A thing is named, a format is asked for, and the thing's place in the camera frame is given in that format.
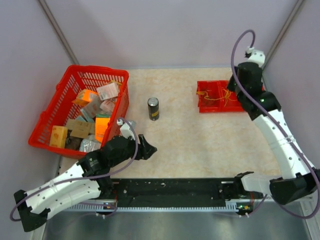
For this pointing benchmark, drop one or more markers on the black drink can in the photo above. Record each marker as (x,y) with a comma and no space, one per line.
(153,108)

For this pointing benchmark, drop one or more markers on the pink packet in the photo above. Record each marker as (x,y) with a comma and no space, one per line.
(108,91)

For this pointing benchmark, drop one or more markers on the orange box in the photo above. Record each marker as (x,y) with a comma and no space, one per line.
(84,97)

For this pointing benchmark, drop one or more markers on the brown cardboard box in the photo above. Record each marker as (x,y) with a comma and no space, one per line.
(80,129)

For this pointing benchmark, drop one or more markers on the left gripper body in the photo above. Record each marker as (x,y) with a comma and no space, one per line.
(130,151)

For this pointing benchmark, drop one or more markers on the bright orange carton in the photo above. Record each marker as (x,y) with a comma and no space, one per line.
(101,125)

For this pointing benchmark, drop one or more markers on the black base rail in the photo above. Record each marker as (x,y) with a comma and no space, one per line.
(175,192)

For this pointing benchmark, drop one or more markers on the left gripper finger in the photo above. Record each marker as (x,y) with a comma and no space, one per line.
(146,153)
(143,143)

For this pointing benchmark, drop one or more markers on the yellow sponge box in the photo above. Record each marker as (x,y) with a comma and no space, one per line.
(58,136)

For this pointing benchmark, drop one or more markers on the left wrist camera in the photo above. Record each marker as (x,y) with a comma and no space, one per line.
(125,129)

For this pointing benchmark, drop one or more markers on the red divided bin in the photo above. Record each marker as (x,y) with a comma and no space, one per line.
(214,97)

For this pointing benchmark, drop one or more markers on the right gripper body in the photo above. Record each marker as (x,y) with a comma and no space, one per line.
(232,83)

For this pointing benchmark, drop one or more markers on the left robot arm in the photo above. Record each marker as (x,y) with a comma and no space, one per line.
(89,178)

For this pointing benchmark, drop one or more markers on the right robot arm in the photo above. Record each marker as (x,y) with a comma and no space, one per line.
(264,110)

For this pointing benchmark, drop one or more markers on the silver foil packet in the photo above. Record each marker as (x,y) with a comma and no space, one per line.
(89,144)

